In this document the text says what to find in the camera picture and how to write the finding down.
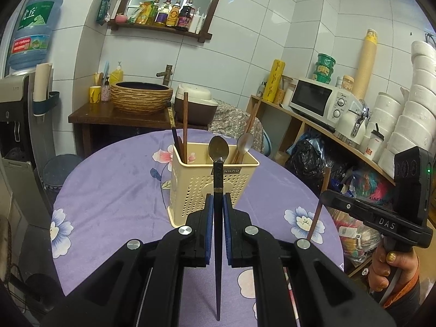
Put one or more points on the floral grey cloth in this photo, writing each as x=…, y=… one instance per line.
x=231, y=119

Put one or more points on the row of sauce bottles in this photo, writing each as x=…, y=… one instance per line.
x=170, y=17

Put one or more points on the brown white rice cooker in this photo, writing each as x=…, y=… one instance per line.
x=197, y=109

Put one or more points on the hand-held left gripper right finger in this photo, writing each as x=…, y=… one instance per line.
x=227, y=238

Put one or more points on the purple floral tablecloth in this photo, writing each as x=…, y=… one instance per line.
x=119, y=194

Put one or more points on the white paper cup sleeve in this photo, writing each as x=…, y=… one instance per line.
x=42, y=85

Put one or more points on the yellow cup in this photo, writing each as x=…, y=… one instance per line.
x=95, y=94

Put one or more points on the stack of white foam bowls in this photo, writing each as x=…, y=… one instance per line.
x=419, y=109

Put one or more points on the grey water dispenser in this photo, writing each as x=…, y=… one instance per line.
x=17, y=126

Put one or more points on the wooden framed wall shelf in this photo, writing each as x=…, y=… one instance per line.
x=204, y=34

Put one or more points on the white microwave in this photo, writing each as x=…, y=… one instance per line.
x=313, y=98

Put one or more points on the blue water bottle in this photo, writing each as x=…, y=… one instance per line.
x=34, y=34

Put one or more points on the yellow soap bottle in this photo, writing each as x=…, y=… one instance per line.
x=117, y=75

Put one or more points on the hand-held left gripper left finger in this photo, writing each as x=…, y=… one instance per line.
x=208, y=238

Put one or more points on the black plastic bag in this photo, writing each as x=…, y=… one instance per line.
x=305, y=163

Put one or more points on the dark wooden sink table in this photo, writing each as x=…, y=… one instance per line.
x=98, y=117

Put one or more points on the green packet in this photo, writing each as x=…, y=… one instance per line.
x=103, y=8

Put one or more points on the white shaker bottle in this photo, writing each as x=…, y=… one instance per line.
x=377, y=136

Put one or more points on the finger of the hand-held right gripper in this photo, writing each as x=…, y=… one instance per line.
x=374, y=219

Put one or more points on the person's right hand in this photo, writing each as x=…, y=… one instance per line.
x=385, y=269

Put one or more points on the cream perforated utensil holder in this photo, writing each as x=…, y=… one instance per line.
x=194, y=190

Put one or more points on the bronze faucet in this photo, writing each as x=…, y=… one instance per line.
x=167, y=75

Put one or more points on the woven basket sink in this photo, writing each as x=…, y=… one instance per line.
x=139, y=98

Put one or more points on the tall stack of paper cups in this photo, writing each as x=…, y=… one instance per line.
x=366, y=64

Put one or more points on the grey plastic stool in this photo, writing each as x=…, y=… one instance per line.
x=61, y=173

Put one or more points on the beige lidded jar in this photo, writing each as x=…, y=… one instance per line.
x=348, y=83

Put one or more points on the colourful plastic bags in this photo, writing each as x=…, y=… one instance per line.
x=368, y=187

